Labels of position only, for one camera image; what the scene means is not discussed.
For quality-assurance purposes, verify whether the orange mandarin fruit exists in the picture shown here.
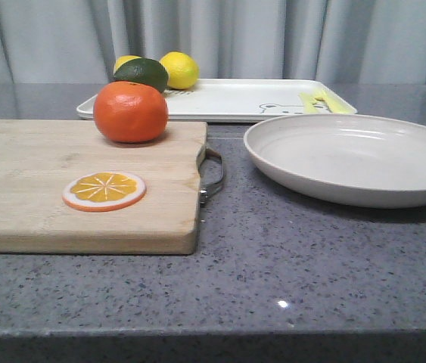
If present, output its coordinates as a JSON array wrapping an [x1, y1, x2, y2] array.
[[93, 81, 169, 143]]

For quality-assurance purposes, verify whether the beige round plate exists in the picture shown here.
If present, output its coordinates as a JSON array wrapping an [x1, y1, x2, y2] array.
[[244, 114, 426, 209]]

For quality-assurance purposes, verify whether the white bear-print tray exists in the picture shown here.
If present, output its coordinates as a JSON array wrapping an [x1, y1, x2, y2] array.
[[76, 78, 359, 124]]

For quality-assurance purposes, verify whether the fake orange slice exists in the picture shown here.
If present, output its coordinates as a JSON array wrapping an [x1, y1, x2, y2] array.
[[62, 171, 147, 212]]

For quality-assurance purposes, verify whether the yellow lemon right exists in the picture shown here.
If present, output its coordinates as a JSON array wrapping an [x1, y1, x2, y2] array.
[[159, 51, 200, 90]]

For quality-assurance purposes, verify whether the yellow lemon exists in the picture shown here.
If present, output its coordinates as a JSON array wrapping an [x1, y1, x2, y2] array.
[[159, 51, 200, 90], [113, 54, 140, 73]]

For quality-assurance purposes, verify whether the yellow plastic knife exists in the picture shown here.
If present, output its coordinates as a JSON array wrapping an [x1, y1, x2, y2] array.
[[298, 92, 322, 113]]

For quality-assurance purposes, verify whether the dark green lime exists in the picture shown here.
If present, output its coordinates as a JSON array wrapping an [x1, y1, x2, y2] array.
[[113, 57, 169, 93]]

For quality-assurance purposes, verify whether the yellow plastic fork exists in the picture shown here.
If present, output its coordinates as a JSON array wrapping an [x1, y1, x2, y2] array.
[[313, 88, 356, 114]]

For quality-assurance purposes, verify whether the yellow lemon left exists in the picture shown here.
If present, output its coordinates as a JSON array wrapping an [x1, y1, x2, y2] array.
[[113, 54, 140, 73]]

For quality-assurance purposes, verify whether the wooden cutting board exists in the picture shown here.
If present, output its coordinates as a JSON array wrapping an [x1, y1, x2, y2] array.
[[0, 119, 207, 254]]

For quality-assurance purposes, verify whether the grey curtain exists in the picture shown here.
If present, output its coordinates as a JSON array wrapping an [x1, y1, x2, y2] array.
[[0, 1, 426, 84]]

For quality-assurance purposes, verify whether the metal cutting board handle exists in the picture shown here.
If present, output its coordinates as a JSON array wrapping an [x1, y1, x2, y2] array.
[[199, 147, 226, 206]]

